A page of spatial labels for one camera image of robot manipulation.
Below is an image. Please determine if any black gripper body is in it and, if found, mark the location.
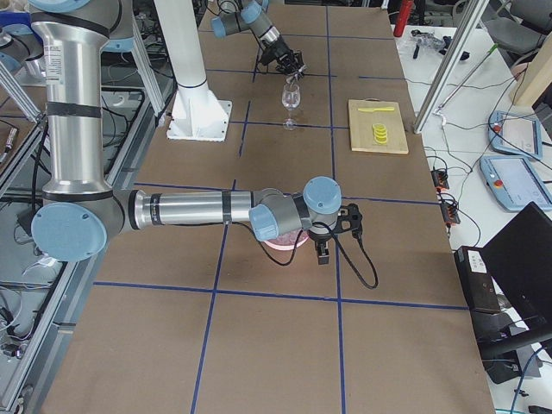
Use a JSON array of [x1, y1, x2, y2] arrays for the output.
[[308, 223, 332, 247], [260, 37, 291, 66]]

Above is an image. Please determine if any steel double jigger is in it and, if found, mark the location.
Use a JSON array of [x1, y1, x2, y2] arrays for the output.
[[285, 65, 307, 85]]

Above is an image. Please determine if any clear wine glass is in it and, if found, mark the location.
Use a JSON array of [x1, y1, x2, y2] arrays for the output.
[[281, 83, 301, 130]]

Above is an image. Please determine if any clear ice cubes pile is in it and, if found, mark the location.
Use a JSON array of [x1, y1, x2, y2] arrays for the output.
[[275, 231, 299, 245]]

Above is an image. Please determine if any pink bowl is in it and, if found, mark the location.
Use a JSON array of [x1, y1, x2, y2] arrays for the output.
[[264, 230, 309, 251]]

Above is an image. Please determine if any bamboo cutting board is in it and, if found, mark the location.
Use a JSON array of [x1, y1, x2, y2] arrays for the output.
[[348, 99, 409, 155]]

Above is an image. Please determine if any yellow plastic knife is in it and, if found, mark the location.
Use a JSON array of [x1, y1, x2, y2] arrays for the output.
[[357, 106, 395, 113]]

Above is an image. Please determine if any red fire extinguisher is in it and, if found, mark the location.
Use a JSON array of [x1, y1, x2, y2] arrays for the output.
[[393, 0, 415, 38]]

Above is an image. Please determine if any reacher grabber stick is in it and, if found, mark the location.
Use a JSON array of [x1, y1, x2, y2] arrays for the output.
[[431, 42, 499, 126]]

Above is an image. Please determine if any black laptop monitor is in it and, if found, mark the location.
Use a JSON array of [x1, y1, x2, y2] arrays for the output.
[[455, 202, 551, 384]]

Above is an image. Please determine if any blue teach pendant near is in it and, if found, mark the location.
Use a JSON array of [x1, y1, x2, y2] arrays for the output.
[[480, 155, 551, 212]]

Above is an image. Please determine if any blue teach pendant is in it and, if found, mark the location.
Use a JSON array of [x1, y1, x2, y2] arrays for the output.
[[480, 155, 551, 212], [488, 110, 543, 160]]

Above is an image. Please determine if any blue teach pendant far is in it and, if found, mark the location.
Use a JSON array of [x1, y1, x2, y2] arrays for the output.
[[488, 110, 543, 160]]

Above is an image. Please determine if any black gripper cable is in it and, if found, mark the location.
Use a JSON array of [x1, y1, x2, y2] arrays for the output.
[[258, 222, 380, 290]]

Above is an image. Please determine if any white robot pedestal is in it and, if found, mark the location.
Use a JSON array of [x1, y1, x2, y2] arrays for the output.
[[154, 0, 232, 141]]

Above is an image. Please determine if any aluminium frame post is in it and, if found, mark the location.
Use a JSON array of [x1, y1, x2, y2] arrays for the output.
[[413, 0, 489, 134]]

